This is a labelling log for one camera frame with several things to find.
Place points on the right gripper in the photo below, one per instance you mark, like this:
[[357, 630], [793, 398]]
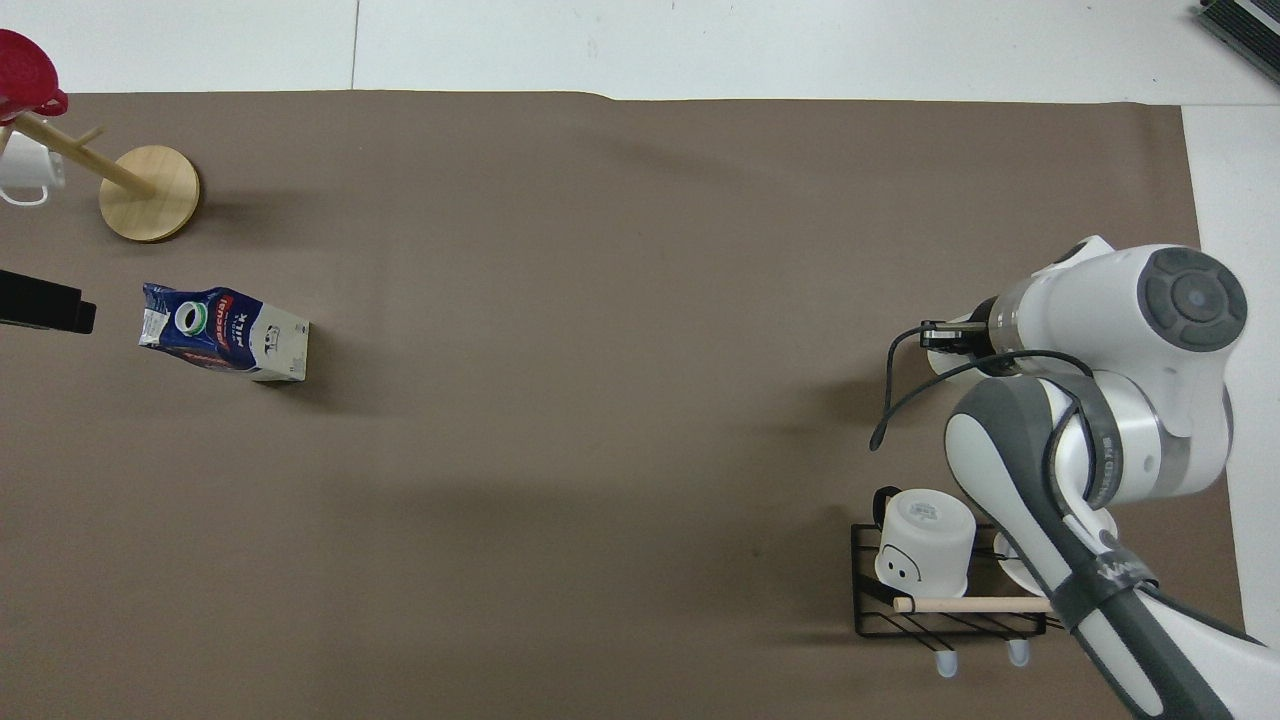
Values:
[[984, 322]]

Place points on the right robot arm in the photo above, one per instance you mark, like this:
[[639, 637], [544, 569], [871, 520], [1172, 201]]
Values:
[[1120, 300]]

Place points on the white cup with smiley face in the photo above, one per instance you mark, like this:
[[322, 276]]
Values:
[[925, 545]]

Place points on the blue and white milk carton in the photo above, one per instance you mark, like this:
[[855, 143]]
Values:
[[225, 335]]

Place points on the red cup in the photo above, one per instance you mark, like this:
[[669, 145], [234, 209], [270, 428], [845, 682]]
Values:
[[22, 70]]

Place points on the wooden mug tree stand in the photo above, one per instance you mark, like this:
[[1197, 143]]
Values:
[[150, 195]]

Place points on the black stand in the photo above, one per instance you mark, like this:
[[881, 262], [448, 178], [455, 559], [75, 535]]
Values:
[[40, 300]]

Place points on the plain white mug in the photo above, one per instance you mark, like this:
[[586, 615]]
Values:
[[25, 165]]

